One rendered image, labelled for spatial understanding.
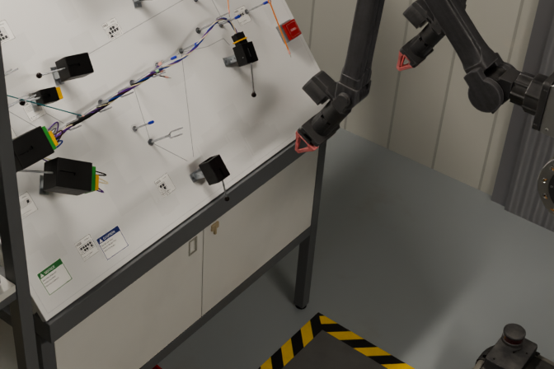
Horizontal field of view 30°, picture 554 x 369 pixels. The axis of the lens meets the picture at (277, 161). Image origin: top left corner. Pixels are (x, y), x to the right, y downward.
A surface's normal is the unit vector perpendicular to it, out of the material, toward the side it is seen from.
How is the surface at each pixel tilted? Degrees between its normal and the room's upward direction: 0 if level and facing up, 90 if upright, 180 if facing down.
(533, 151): 90
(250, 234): 90
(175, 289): 90
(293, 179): 90
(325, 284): 0
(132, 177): 50
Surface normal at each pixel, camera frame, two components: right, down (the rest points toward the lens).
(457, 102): -0.58, 0.47
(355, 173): 0.06, -0.79
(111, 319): 0.79, 0.41
